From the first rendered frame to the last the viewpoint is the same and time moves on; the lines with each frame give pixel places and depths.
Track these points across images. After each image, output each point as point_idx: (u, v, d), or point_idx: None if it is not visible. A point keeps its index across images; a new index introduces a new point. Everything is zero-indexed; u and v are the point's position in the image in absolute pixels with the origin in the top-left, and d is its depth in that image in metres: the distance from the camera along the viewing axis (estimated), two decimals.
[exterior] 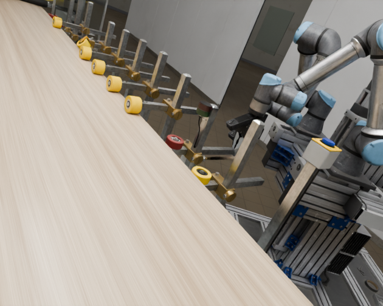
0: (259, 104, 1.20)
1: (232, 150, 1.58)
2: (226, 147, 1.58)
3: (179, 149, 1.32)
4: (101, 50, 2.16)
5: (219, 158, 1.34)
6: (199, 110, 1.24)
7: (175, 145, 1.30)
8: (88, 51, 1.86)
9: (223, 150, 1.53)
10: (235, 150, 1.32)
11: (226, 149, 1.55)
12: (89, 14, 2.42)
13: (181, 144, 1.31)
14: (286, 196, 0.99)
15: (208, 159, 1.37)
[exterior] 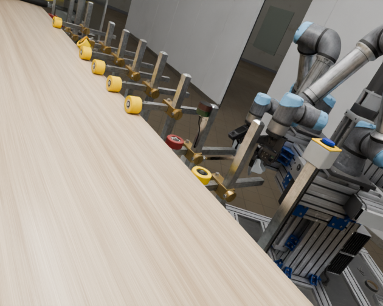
0: (272, 121, 1.12)
1: (232, 150, 1.58)
2: (226, 147, 1.58)
3: (179, 149, 1.32)
4: (101, 50, 2.16)
5: (219, 158, 1.34)
6: (199, 110, 1.24)
7: (175, 145, 1.30)
8: (88, 51, 1.86)
9: (223, 150, 1.53)
10: (247, 171, 1.23)
11: (226, 149, 1.55)
12: (89, 14, 2.42)
13: (181, 144, 1.31)
14: (286, 196, 0.99)
15: (208, 159, 1.37)
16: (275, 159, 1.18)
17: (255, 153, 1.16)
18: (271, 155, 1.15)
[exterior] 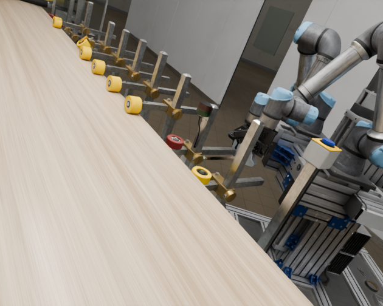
0: (262, 115, 1.15)
1: (232, 150, 1.58)
2: (226, 147, 1.58)
3: (179, 149, 1.32)
4: (101, 50, 2.16)
5: (219, 158, 1.34)
6: (199, 110, 1.24)
7: (175, 145, 1.30)
8: (88, 51, 1.86)
9: (223, 150, 1.53)
10: None
11: (226, 149, 1.55)
12: (89, 14, 2.42)
13: (181, 144, 1.31)
14: (286, 196, 0.99)
15: (208, 159, 1.37)
16: (265, 153, 1.21)
17: None
18: (262, 148, 1.18)
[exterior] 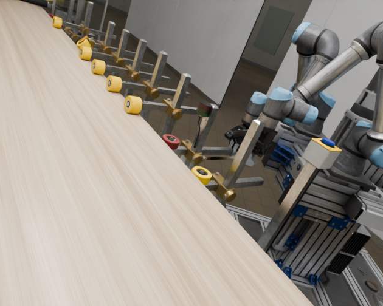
0: (262, 115, 1.15)
1: (229, 150, 1.56)
2: (223, 147, 1.57)
3: (175, 149, 1.30)
4: (101, 50, 2.16)
5: (219, 158, 1.34)
6: (199, 110, 1.24)
7: (171, 145, 1.28)
8: (88, 51, 1.86)
9: (220, 150, 1.52)
10: None
11: (223, 149, 1.54)
12: (89, 14, 2.42)
13: (177, 144, 1.29)
14: (286, 196, 0.99)
15: (208, 159, 1.37)
16: (265, 152, 1.21)
17: None
18: (262, 148, 1.19)
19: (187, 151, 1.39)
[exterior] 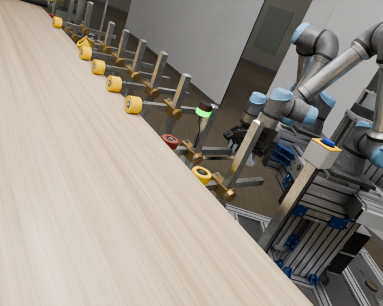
0: (262, 115, 1.15)
1: (228, 150, 1.56)
2: (222, 147, 1.56)
3: (174, 149, 1.30)
4: (101, 50, 2.16)
5: (219, 158, 1.34)
6: (199, 110, 1.24)
7: (169, 145, 1.28)
8: (88, 51, 1.86)
9: (219, 150, 1.52)
10: None
11: (222, 149, 1.53)
12: (89, 14, 2.42)
13: (175, 144, 1.29)
14: (286, 196, 0.99)
15: (208, 159, 1.37)
16: (265, 152, 1.21)
17: None
18: (262, 148, 1.18)
19: (186, 151, 1.39)
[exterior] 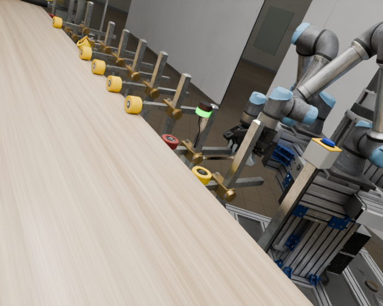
0: (262, 115, 1.15)
1: (228, 150, 1.56)
2: (222, 147, 1.56)
3: (174, 149, 1.30)
4: (101, 50, 2.16)
5: (219, 158, 1.34)
6: (199, 110, 1.24)
7: (169, 145, 1.28)
8: (88, 51, 1.86)
9: (219, 150, 1.51)
10: None
11: (222, 149, 1.53)
12: (89, 14, 2.42)
13: (175, 144, 1.29)
14: (286, 196, 0.99)
15: (208, 159, 1.37)
16: (265, 152, 1.21)
17: None
18: (261, 148, 1.18)
19: (186, 151, 1.39)
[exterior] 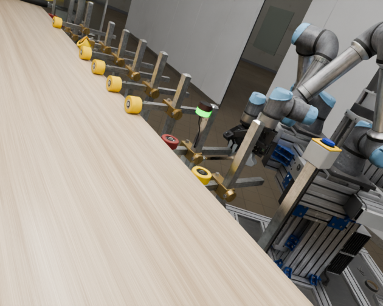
0: (262, 115, 1.15)
1: (228, 150, 1.56)
2: (222, 147, 1.56)
3: (174, 149, 1.30)
4: (101, 50, 2.16)
5: (219, 158, 1.34)
6: (199, 110, 1.24)
7: (169, 145, 1.28)
8: (88, 51, 1.86)
9: (219, 150, 1.51)
10: None
11: (222, 149, 1.53)
12: (89, 14, 2.42)
13: (175, 144, 1.29)
14: (286, 196, 0.99)
15: (208, 159, 1.37)
16: (265, 152, 1.21)
17: None
18: (262, 148, 1.18)
19: (186, 151, 1.39)
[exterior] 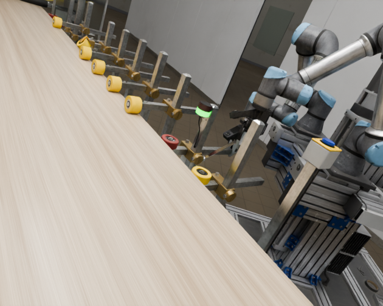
0: (257, 95, 1.17)
1: (228, 150, 1.56)
2: None
3: (174, 149, 1.30)
4: (101, 50, 2.16)
5: (218, 150, 1.35)
6: (199, 110, 1.24)
7: (169, 145, 1.28)
8: (88, 51, 1.86)
9: None
10: (236, 145, 1.28)
11: (222, 149, 1.53)
12: (89, 14, 2.42)
13: (175, 144, 1.29)
14: (286, 196, 0.99)
15: (208, 156, 1.38)
16: (261, 132, 1.23)
17: (242, 125, 1.21)
18: None
19: (186, 151, 1.39)
